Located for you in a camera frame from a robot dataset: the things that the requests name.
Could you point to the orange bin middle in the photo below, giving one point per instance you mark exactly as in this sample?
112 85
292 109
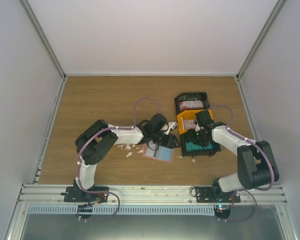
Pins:
187 114

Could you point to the white red card orange bin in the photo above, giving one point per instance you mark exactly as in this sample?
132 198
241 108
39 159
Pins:
188 124

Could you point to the black bin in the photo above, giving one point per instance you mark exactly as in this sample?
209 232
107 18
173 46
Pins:
191 96
209 153

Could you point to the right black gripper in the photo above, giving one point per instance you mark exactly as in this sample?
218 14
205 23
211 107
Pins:
190 137

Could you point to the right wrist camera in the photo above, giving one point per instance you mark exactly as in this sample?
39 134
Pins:
197 126

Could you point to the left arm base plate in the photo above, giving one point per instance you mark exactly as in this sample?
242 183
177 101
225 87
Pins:
73 194

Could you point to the black bin near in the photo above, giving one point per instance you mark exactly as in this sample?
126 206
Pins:
209 153

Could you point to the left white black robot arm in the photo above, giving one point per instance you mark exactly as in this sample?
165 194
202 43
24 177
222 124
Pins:
95 143

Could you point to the aluminium mounting rail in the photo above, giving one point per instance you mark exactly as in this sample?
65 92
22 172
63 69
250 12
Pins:
140 194

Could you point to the grey slotted cable duct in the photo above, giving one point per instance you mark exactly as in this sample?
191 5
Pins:
187 210

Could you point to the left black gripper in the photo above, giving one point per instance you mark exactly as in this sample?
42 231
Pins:
170 142

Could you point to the white red cards far bin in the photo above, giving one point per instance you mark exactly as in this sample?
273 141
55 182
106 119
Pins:
191 104

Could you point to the teal card stack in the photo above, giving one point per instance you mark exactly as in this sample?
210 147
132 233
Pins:
190 147

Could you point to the black bin far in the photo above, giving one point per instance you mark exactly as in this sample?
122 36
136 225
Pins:
191 96

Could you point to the pink clear card holder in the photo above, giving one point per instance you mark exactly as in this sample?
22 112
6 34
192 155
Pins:
159 153

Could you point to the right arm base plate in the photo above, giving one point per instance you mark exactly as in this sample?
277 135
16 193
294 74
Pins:
209 194

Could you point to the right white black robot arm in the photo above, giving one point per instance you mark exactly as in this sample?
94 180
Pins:
256 165

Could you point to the white paper scraps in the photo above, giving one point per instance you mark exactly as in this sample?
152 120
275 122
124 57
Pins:
128 147

